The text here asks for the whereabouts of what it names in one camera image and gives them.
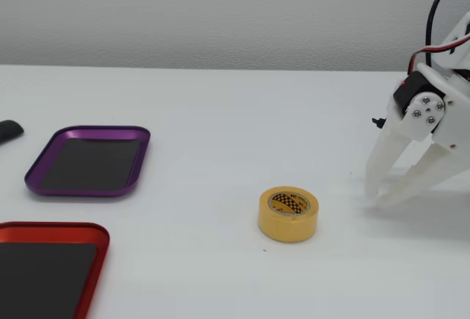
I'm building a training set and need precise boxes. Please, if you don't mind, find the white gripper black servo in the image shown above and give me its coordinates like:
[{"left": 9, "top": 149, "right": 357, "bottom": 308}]
[{"left": 365, "top": 54, "right": 470, "bottom": 209}]

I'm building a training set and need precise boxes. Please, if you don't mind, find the red white black servo wire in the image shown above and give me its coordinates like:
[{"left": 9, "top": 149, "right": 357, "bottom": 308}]
[{"left": 407, "top": 34, "right": 470, "bottom": 77}]

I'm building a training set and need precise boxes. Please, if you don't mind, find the thick black cable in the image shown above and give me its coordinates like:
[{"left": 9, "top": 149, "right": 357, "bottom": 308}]
[{"left": 424, "top": 0, "right": 470, "bottom": 67}]

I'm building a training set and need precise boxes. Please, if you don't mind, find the yellow masking tape roll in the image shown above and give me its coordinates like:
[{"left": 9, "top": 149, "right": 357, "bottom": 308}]
[{"left": 258, "top": 185, "right": 319, "bottom": 243}]

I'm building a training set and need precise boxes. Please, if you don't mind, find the red metal tray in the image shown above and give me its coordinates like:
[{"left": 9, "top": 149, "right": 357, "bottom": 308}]
[{"left": 0, "top": 221, "right": 111, "bottom": 319}]

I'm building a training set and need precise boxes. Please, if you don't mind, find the purple metal tray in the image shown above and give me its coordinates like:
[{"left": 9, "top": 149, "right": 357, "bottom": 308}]
[{"left": 23, "top": 125, "right": 151, "bottom": 198}]

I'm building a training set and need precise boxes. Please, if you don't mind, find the black rounded object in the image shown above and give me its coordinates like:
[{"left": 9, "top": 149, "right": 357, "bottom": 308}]
[{"left": 0, "top": 120, "right": 25, "bottom": 146}]

